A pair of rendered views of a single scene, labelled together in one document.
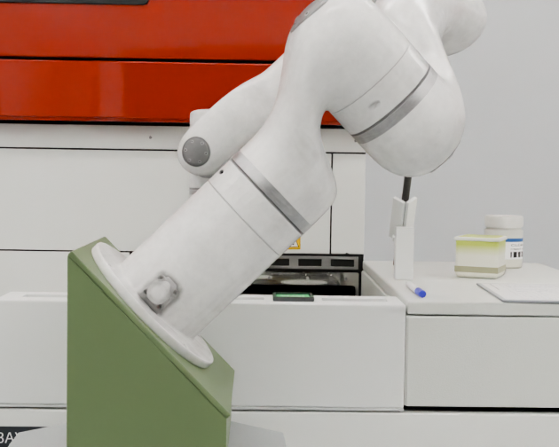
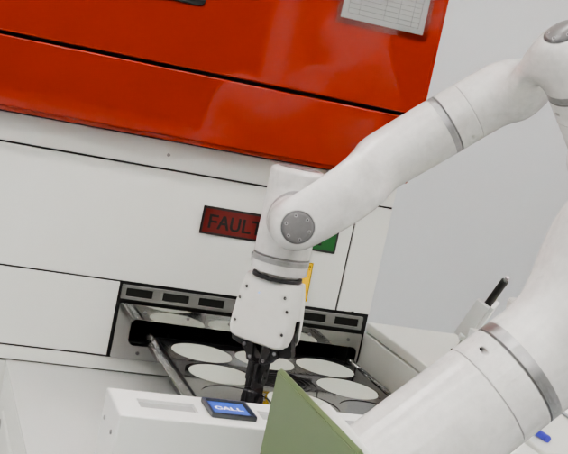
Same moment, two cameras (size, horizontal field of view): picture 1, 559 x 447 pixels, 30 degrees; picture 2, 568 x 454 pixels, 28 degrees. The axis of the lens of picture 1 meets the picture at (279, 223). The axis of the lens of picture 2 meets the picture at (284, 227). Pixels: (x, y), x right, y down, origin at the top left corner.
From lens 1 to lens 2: 0.69 m
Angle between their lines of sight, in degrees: 19
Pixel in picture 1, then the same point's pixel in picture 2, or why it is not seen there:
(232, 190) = (506, 380)
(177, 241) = (439, 430)
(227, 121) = (340, 201)
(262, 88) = (373, 164)
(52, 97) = (72, 94)
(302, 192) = not seen: outside the picture
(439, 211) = not seen: hidden behind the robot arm
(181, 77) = (224, 97)
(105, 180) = (107, 195)
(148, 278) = not seen: outside the picture
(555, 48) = (460, 47)
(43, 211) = (27, 222)
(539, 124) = not seen: hidden behind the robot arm
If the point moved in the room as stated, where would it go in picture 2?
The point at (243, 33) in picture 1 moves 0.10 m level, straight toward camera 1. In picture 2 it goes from (302, 60) to (324, 64)
